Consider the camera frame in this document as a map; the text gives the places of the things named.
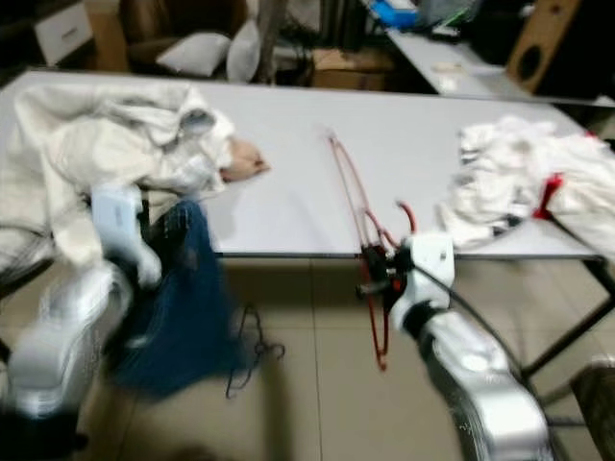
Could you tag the red plastic clothes hanger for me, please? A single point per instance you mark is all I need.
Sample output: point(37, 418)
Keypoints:
point(382, 357)
point(551, 190)

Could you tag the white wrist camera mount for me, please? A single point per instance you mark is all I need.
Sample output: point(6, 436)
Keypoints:
point(120, 226)
point(432, 259)

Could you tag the white pillow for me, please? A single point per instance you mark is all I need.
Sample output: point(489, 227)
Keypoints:
point(243, 53)
point(197, 53)

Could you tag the wooden speaker box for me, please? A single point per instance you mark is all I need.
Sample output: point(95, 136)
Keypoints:
point(543, 48)

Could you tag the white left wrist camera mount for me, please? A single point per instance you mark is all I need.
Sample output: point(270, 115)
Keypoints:
point(120, 226)

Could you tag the blue denim jeans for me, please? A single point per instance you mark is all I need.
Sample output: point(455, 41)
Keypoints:
point(183, 327)

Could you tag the white printed shirt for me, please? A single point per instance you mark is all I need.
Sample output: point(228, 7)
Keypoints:
point(500, 173)

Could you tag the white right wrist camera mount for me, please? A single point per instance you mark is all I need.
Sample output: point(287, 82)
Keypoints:
point(432, 259)

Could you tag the cardboard box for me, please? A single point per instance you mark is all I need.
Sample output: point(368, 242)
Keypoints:
point(351, 67)

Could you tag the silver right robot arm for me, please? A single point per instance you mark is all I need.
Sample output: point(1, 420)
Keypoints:
point(480, 384)

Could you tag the cream jacket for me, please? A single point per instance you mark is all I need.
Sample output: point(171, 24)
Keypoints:
point(96, 144)

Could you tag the blue box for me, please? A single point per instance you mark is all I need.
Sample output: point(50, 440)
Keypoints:
point(394, 13)

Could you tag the brown armchair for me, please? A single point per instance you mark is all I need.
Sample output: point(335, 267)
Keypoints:
point(154, 24)

